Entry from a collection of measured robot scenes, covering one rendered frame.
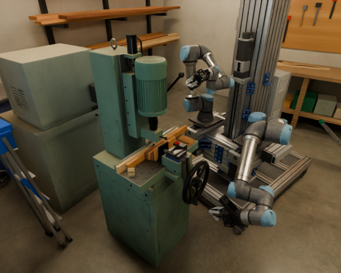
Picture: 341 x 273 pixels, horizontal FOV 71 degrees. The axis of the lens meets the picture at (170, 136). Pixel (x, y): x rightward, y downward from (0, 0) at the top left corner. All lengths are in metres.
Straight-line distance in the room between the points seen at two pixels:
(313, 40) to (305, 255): 3.09
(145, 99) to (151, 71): 0.17
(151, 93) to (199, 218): 1.42
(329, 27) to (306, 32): 0.29
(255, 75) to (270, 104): 0.39
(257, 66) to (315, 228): 1.54
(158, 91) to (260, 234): 1.60
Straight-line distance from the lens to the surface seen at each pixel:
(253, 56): 1.97
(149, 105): 1.37
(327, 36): 4.39
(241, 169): 1.32
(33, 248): 2.47
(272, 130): 1.43
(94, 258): 2.24
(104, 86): 1.56
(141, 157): 1.52
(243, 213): 1.28
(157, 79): 1.32
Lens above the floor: 1.82
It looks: 31 degrees down
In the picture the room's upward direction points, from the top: straight up
